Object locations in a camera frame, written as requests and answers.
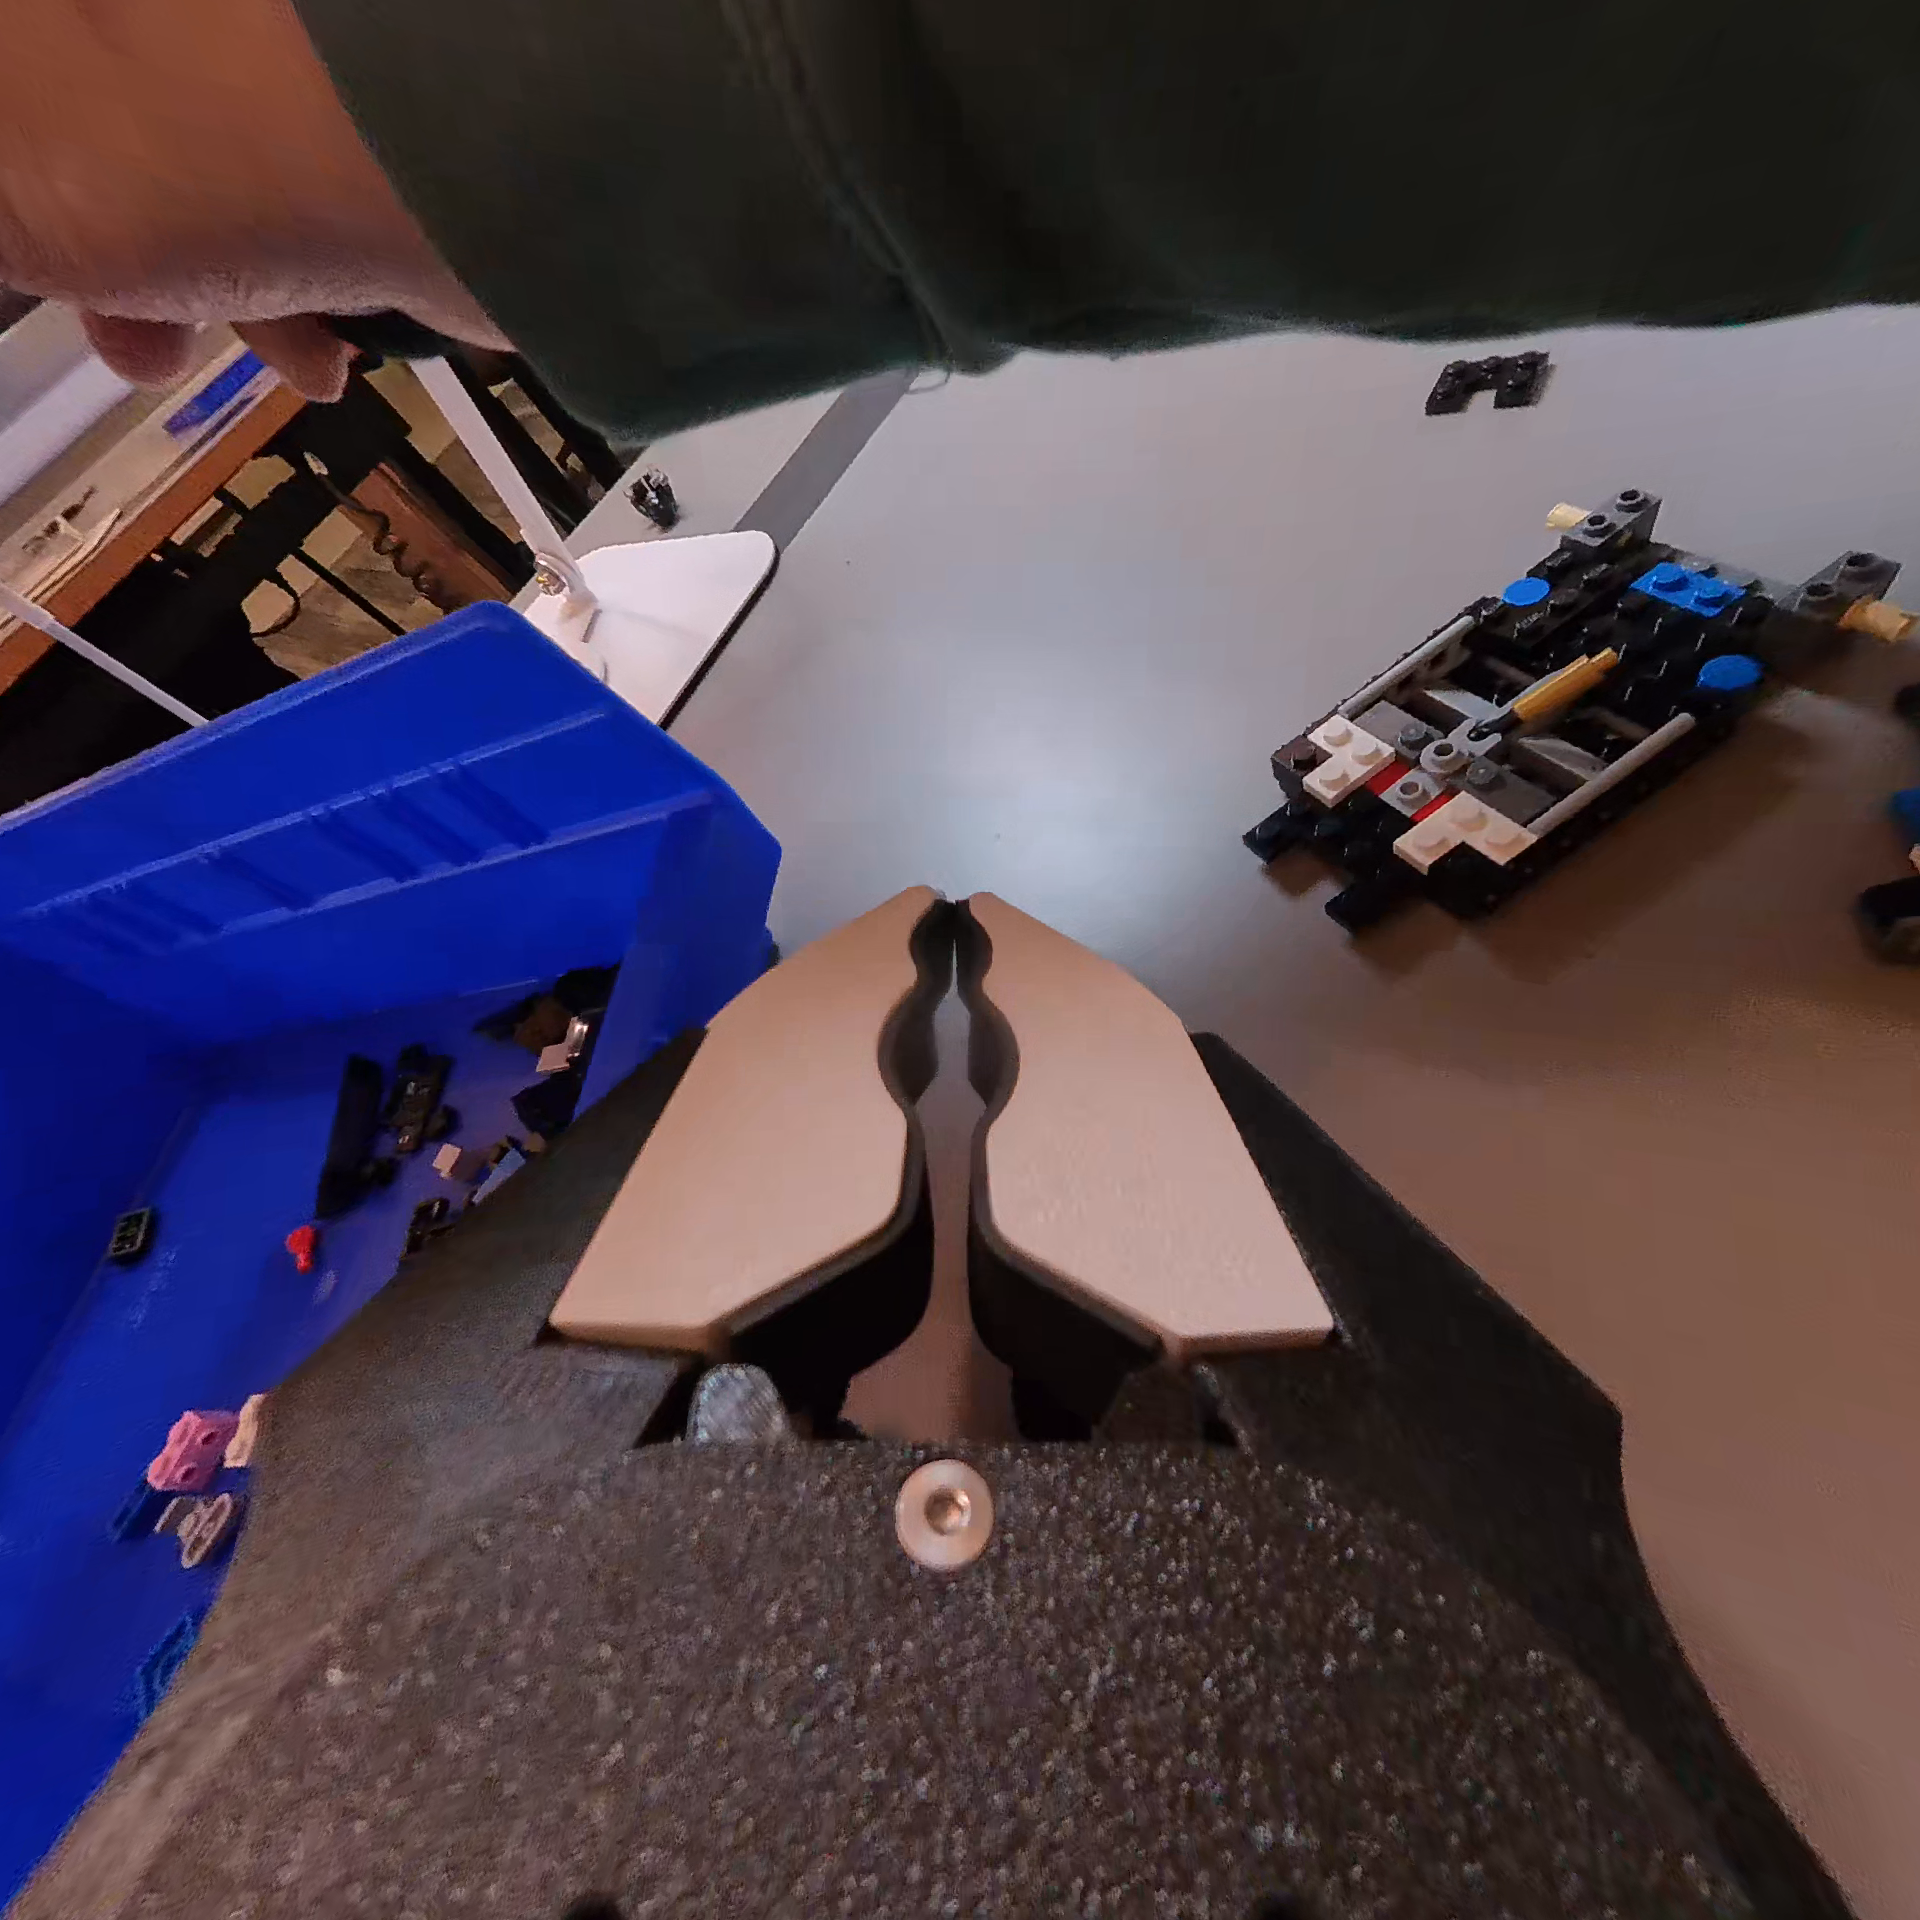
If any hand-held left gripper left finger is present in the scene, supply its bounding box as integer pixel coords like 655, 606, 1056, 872
550, 884, 956, 1358

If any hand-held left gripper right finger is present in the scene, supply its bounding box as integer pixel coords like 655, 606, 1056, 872
961, 888, 1339, 1369

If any lego pieces pile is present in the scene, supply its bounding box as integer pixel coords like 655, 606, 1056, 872
106, 960, 617, 1576

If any blue plastic bin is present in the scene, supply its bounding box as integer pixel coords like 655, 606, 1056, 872
0, 602, 786, 1860

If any lego car model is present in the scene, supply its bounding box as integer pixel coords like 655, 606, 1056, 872
1241, 481, 1920, 932

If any black blue lego subassembly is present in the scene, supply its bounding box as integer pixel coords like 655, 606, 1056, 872
1855, 685, 1920, 967

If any small black lego bracket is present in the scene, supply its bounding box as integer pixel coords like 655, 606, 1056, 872
1426, 354, 1558, 414

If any lego instruction booklet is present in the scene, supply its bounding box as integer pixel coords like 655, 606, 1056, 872
0, 293, 272, 550

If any white book stand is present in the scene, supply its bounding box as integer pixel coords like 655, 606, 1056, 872
392, 346, 780, 739

